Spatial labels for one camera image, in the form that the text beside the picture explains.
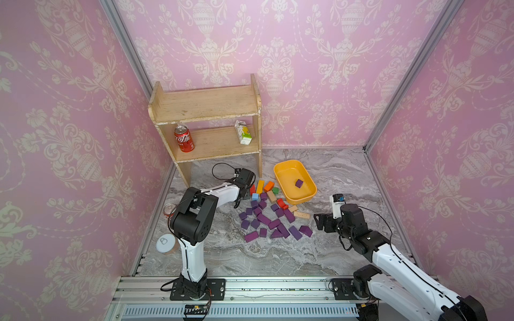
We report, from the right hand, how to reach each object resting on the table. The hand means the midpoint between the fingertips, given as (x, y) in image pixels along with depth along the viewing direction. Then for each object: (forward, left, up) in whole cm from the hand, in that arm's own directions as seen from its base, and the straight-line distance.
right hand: (324, 214), depth 84 cm
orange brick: (+21, +21, -7) cm, 31 cm away
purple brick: (+21, +6, -7) cm, 23 cm away
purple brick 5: (+1, +34, -7) cm, 35 cm away
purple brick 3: (-4, +12, -8) cm, 15 cm away
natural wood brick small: (+7, +12, -8) cm, 16 cm away
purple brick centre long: (+3, +25, -8) cm, 27 cm away
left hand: (+17, +36, -8) cm, 41 cm away
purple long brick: (+4, +14, -8) cm, 16 cm away
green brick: (+19, +19, -8) cm, 28 cm away
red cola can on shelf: (+27, +57, +22) cm, 67 cm away
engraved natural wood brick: (+4, +8, -7) cm, 11 cm away
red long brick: (+19, +30, -7) cm, 36 cm away
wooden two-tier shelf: (+56, +57, +7) cm, 80 cm away
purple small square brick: (-3, +26, -8) cm, 27 cm away
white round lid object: (-8, +65, -2) cm, 66 cm away
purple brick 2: (-4, +31, -9) cm, 33 cm away
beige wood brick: (+14, +21, -6) cm, 26 cm away
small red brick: (+11, +17, -8) cm, 21 cm away
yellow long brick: (+21, +27, -7) cm, 35 cm away
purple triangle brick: (-4, +20, -9) cm, 22 cm away
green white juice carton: (+34, +33, +18) cm, 51 cm away
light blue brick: (+14, +29, -6) cm, 33 cm away
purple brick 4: (-4, +7, -7) cm, 11 cm away
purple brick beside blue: (+15, +25, -8) cm, 30 cm away
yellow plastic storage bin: (+23, +8, -7) cm, 25 cm away
